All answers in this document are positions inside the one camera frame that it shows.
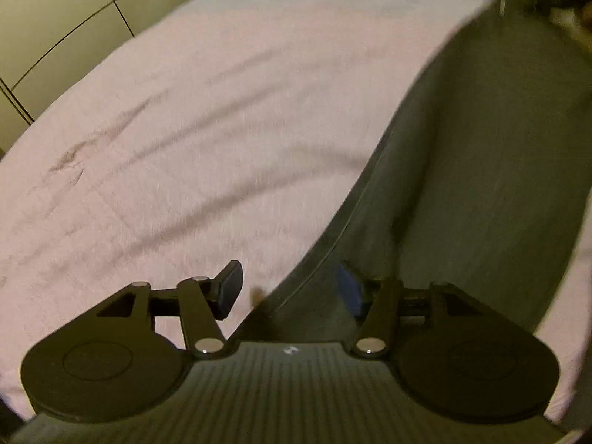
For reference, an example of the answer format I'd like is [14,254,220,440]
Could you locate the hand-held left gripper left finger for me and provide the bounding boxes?
[95,260,244,360]

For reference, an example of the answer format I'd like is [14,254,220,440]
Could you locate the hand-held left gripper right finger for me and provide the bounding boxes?
[339,260,497,361]

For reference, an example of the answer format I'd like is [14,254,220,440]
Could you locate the dark grey jeans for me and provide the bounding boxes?
[235,0,592,349]

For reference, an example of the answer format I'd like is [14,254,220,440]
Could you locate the pink bed blanket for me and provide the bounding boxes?
[0,0,592,428]

